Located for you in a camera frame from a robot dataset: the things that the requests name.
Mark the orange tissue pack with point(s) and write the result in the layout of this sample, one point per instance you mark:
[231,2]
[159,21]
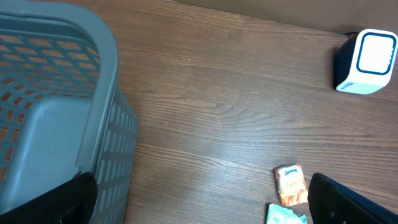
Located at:
[291,185]

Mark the teal tissue pack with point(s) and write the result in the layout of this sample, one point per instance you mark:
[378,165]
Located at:
[280,215]

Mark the grey plastic shopping basket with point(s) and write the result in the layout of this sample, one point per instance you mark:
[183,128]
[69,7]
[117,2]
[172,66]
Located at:
[62,110]

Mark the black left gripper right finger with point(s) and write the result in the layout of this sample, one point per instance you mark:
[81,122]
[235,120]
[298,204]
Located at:
[331,202]

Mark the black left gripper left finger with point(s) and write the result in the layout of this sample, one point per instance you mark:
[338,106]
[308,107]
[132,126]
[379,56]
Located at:
[70,203]

